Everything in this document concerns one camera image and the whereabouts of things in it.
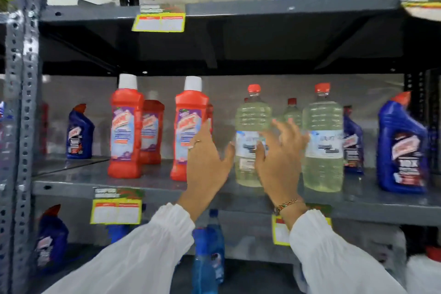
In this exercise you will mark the person's right hand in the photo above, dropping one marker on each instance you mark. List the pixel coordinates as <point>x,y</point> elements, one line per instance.
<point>284,169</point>

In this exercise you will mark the person's left hand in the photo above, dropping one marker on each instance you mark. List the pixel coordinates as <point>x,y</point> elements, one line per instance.
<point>206,166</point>

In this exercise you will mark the person's right thumb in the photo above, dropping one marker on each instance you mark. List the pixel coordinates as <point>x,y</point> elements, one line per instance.
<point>260,162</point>

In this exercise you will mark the person's left thumb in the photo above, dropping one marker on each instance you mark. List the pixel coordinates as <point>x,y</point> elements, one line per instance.
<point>228,156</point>

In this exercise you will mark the person's left forearm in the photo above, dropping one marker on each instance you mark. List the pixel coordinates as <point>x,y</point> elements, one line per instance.
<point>144,256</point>

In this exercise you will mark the person's right forearm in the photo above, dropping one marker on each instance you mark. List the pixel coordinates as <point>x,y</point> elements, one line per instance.
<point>330,256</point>

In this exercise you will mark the clear bottle with red cap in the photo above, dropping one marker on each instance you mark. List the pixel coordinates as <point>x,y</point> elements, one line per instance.
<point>324,159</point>
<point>293,113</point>
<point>251,118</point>

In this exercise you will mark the yellow shelf price label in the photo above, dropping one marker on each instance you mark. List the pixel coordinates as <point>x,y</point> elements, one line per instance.
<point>280,233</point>
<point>115,212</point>
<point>159,21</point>

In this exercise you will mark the blue liquid bottle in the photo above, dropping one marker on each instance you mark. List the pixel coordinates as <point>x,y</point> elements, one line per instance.
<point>203,269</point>
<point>117,232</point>
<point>216,245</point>

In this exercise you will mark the blue bottle with red cap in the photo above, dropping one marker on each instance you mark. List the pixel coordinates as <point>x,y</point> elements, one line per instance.
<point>353,145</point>
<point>80,135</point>
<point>401,152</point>
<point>51,238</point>

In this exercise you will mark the grey metal shelf board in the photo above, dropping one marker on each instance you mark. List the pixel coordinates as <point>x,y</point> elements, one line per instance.
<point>361,200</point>
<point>275,7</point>

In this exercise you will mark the dark slotted upright post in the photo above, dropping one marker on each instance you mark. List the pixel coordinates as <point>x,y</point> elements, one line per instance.
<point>425,114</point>

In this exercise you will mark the grey slotted upright post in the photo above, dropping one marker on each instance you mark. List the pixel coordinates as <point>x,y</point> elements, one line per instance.
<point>17,132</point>

